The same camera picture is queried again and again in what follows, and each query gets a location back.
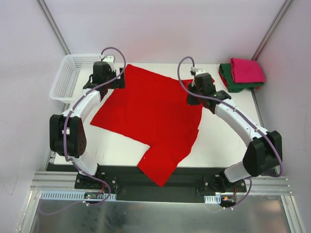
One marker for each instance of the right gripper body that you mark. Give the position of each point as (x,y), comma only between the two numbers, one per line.
(193,97)

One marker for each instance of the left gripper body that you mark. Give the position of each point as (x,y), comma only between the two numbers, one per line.
(119,79)

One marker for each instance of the red t-shirt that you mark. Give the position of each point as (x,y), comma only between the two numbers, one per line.
(153,109)
(223,79)

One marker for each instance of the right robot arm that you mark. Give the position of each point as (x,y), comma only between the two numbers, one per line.
(264,148)

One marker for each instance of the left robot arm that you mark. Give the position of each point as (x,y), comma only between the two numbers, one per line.
(67,134)

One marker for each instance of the red folded t-shirt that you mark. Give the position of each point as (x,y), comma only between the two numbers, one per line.
(223,79)

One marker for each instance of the green folded t-shirt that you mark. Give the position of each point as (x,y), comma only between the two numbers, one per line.
(236,87)

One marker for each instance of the white plastic basket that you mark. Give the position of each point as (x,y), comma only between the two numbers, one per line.
(72,75)

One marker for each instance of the pink folded t-shirt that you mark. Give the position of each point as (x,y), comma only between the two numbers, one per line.
(246,71)

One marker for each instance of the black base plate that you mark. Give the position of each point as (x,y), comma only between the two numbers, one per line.
(186,184)

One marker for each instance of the right cable duct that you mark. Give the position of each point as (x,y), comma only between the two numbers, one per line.
(212,199)

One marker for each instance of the cable duct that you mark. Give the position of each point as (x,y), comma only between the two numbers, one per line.
(76,195)
(212,199)

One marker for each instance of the left cable duct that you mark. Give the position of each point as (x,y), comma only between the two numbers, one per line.
(76,195)

